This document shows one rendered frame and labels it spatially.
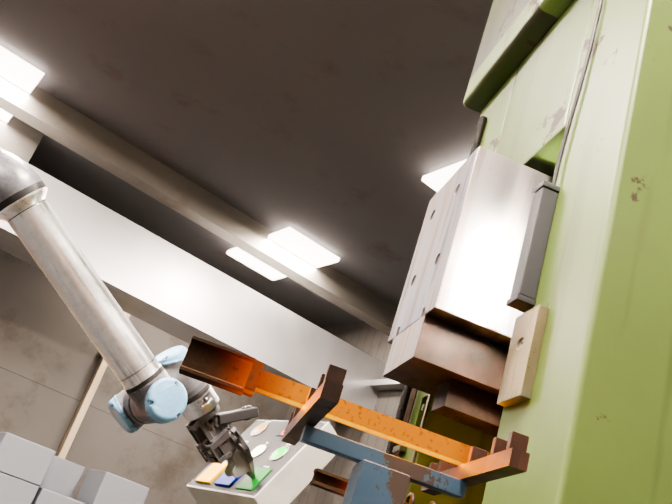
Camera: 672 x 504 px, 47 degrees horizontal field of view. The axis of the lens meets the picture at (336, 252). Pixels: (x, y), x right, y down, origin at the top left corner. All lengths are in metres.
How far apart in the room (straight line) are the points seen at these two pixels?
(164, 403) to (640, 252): 0.95
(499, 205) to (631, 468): 0.68
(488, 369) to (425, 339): 0.14
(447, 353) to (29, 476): 5.06
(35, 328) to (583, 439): 7.24
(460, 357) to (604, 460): 0.48
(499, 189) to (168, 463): 7.15
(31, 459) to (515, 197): 5.14
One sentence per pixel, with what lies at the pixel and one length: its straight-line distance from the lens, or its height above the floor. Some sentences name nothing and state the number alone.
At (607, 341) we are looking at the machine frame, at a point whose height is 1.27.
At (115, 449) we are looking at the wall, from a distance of 8.34.
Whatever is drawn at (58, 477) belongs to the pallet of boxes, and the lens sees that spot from 6.87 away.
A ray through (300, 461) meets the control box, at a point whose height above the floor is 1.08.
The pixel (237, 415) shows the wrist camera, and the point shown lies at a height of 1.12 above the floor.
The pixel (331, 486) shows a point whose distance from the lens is 1.54.
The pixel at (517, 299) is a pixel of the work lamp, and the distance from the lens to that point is 1.45.
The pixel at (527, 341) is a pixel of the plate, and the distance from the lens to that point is 1.38.
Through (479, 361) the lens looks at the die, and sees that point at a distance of 1.61.
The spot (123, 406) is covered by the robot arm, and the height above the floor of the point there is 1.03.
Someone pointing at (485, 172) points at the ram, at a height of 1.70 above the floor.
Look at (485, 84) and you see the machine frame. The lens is 2.43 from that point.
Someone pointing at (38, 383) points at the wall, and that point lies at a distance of 8.10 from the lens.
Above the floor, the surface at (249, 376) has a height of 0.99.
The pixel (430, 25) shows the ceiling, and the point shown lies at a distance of 4.46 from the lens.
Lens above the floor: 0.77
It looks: 24 degrees up
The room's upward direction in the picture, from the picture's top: 19 degrees clockwise
